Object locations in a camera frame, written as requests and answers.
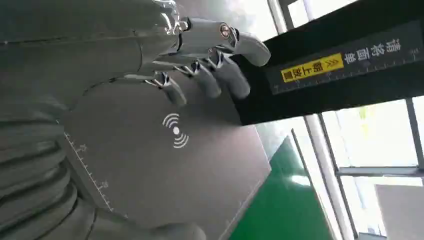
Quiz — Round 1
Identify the white window pillar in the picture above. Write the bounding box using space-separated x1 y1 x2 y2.
303 114 355 240

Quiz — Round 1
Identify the dark scanner pad with signal symbol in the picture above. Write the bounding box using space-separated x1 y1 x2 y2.
62 71 273 240

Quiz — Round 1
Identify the grey box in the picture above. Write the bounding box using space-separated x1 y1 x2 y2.
374 184 424 240

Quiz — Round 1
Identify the grey ruler strip with print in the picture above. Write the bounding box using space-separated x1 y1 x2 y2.
266 20 424 96

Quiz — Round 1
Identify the black overhead scanner beam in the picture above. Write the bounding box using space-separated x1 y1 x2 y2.
231 0 424 126

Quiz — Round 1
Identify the yellow arrow label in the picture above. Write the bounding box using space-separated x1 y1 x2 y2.
280 52 345 84

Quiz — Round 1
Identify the ribbed grey left arm sleeve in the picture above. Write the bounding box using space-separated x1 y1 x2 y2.
0 100 79 240

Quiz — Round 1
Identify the grey window crossbar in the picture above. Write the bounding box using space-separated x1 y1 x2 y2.
336 166 424 177

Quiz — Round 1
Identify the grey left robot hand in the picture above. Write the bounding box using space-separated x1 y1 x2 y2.
0 0 272 240

